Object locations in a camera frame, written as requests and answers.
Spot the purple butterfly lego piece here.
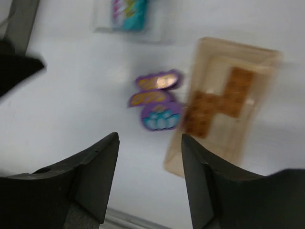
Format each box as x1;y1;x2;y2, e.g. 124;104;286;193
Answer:
128;69;183;107

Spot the teal round printed lego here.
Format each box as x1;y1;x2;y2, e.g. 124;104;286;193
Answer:
111;0;148;32

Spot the brown lego brick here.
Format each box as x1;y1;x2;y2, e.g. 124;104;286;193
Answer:
183;91;223;138
218;67;254;118

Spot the amber plastic container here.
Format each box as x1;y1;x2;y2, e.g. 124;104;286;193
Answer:
163;37;282;177

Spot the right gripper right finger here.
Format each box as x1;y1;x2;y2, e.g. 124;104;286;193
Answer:
181;134;305;229

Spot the purple flower lego piece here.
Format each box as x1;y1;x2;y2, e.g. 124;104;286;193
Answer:
141;102;183;131

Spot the aluminium front rail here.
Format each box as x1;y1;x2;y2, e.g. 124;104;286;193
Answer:
100;208;169;229

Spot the smoky grey plastic container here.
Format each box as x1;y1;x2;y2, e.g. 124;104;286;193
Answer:
0;0;40;54

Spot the clear plastic container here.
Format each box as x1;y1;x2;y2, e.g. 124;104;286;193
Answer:
92;0;175;44

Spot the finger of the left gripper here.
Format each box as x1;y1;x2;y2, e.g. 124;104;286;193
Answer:
0;39;45;96

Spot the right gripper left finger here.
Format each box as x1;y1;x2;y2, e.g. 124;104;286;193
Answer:
0;132;119;229

